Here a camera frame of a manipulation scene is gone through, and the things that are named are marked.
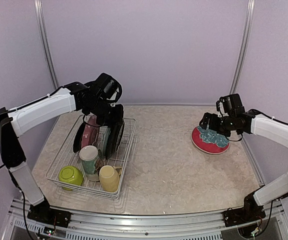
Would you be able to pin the left aluminium corner post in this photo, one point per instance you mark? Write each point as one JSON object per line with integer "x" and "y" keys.
{"x": 44, "y": 40}

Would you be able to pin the floral patterned tall mug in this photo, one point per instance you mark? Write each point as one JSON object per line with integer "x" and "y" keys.
{"x": 91, "y": 162}

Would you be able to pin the light teal flower plate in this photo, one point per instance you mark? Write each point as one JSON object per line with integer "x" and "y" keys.
{"x": 105, "y": 145}

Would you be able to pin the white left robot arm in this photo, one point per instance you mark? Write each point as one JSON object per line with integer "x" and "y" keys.
{"x": 99, "y": 97}

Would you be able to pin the small black plate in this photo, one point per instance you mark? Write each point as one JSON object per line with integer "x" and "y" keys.
{"x": 78, "y": 138}

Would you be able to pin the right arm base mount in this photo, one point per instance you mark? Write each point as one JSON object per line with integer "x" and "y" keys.
{"x": 249, "y": 212}

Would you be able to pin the right aluminium corner post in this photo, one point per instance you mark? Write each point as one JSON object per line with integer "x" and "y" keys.
{"x": 244, "y": 45}

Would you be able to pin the aluminium front frame rail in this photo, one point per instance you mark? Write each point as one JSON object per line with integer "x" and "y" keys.
{"x": 87, "y": 225}

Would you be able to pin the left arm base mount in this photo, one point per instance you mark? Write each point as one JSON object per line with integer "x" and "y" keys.
{"x": 45, "y": 214}

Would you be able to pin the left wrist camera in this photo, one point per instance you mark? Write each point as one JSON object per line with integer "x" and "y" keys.
{"x": 109, "y": 89}

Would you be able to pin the black rimmed striped plate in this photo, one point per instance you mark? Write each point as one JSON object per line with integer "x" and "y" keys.
{"x": 114, "y": 137}

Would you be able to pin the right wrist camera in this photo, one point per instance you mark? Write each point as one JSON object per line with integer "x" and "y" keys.
{"x": 231, "y": 104}

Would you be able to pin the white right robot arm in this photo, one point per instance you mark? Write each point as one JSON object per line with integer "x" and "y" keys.
{"x": 256, "y": 123}

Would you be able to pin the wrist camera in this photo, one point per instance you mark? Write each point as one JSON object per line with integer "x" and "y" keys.
{"x": 231, "y": 104}
{"x": 109, "y": 89}

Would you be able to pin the maroon pink plate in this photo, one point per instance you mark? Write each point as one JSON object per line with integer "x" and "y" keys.
{"x": 90, "y": 132}

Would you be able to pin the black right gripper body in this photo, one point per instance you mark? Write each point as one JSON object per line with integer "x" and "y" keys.
{"x": 223, "y": 127}

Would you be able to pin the aluminium corner post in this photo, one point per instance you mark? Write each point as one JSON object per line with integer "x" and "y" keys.
{"x": 244, "y": 45}
{"x": 44, "y": 40}

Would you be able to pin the red teal leaf plate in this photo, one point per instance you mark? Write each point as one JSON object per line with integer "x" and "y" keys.
{"x": 209, "y": 141}

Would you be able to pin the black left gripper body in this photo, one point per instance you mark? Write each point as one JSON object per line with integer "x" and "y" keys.
{"x": 106, "y": 115}

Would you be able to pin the white wire dish rack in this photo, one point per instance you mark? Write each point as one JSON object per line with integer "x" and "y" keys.
{"x": 66, "y": 157}

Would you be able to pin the yellow mug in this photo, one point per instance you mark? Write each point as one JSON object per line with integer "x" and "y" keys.
{"x": 109, "y": 177}

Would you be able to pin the lime green bowl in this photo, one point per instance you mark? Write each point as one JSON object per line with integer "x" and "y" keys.
{"x": 70, "y": 175}

